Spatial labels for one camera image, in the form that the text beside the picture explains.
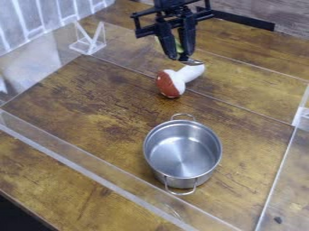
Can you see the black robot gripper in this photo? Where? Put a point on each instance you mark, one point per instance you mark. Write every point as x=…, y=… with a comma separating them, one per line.
x=174, y=14

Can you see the green handled metal spoon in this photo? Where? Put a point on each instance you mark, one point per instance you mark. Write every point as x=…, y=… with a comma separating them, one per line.
x=189, y=60

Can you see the red white toy mushroom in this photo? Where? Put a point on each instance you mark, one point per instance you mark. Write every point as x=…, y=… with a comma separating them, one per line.
x=171, y=81

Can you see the stainless steel pot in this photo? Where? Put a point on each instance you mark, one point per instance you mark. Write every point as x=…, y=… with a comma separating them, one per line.
x=182, y=150

